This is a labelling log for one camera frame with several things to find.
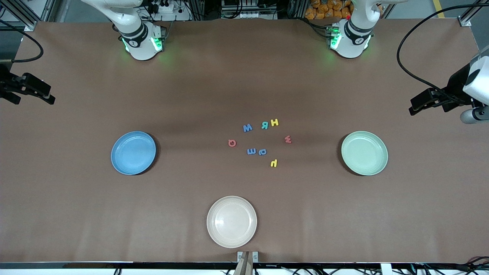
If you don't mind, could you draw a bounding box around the green plate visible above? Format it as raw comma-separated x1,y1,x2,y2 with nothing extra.
341,131,389,176

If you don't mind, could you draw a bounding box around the blue plate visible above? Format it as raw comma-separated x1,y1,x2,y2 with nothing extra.
111,131,157,176

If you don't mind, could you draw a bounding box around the beige plate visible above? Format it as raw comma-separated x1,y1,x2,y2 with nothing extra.
207,196,257,248

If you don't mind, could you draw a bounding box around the orange bags pile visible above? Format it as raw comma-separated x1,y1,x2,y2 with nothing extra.
305,0,353,20

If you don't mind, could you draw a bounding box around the white power strip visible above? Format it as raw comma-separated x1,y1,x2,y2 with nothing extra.
147,0,191,21

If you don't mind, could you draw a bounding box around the black electronics rack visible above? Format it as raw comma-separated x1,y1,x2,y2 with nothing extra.
221,0,279,19

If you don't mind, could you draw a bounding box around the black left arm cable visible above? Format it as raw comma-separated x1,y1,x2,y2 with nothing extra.
397,3,489,104

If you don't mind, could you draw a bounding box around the aluminium frame profile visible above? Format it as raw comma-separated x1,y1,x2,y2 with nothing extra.
0,0,58,32
458,0,489,27

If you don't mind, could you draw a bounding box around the black table edge rail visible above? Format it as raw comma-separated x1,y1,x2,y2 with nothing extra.
0,262,489,270

